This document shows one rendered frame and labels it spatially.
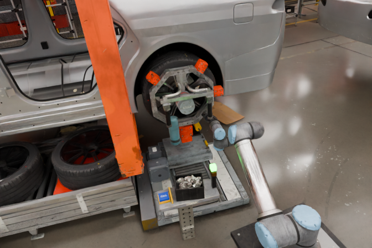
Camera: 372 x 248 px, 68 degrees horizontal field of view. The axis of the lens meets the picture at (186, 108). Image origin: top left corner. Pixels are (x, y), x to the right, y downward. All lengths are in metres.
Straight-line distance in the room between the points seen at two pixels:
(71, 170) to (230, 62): 1.58
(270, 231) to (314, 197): 1.18
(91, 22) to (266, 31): 1.46
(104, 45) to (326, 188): 2.23
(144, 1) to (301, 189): 2.08
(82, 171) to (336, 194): 2.17
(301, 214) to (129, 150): 1.16
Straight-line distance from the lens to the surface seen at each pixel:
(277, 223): 1.66
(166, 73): 2.20
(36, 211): 2.54
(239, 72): 2.51
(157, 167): 2.36
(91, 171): 2.37
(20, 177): 2.61
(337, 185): 2.93
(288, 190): 2.76
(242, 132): 1.78
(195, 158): 2.77
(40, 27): 4.05
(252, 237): 2.04
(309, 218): 1.72
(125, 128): 1.89
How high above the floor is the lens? 1.99
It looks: 31 degrees down
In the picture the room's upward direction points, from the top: 5 degrees counter-clockwise
